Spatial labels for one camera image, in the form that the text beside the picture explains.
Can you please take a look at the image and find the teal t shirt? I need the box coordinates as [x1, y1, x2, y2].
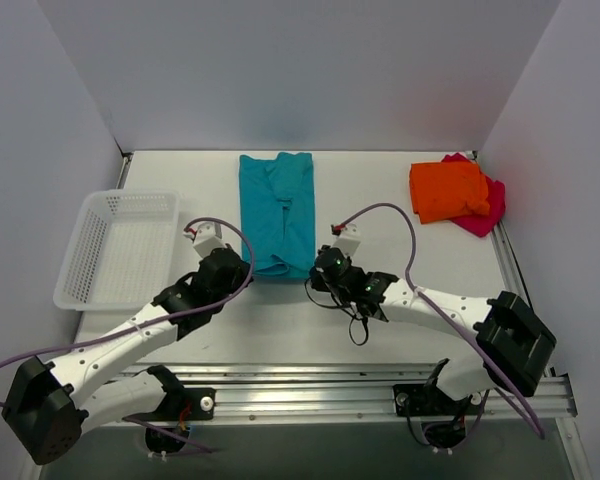
[238, 152, 316, 280]

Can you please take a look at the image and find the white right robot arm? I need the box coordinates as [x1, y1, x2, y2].
[309, 247, 557, 413]

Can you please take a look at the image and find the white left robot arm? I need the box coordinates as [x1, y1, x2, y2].
[1, 246, 252, 465]

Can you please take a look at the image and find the white plastic basket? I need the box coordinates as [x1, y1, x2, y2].
[53, 189, 180, 312]

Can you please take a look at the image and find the orange folded t shirt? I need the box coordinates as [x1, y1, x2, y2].
[409, 162, 490, 224]

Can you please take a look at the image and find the pink folded t shirt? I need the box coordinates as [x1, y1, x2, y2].
[433, 153, 506, 237]

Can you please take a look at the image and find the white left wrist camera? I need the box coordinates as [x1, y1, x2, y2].
[183, 222, 225, 258]

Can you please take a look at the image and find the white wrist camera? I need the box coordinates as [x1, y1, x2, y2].
[331, 223, 362, 258]
[183, 222, 225, 258]

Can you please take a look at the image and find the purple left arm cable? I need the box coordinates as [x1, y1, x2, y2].
[0, 216, 255, 455]

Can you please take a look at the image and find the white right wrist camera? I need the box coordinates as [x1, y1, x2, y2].
[331, 223, 362, 258]

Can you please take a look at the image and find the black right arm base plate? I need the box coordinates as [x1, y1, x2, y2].
[392, 383, 479, 418]

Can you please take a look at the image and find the aluminium front rail frame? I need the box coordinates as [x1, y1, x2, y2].
[33, 360, 579, 430]

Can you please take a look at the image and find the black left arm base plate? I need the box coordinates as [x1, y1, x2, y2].
[131, 387, 216, 423]

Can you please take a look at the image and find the aluminium right side rail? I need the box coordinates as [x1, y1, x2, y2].
[492, 222, 533, 308]

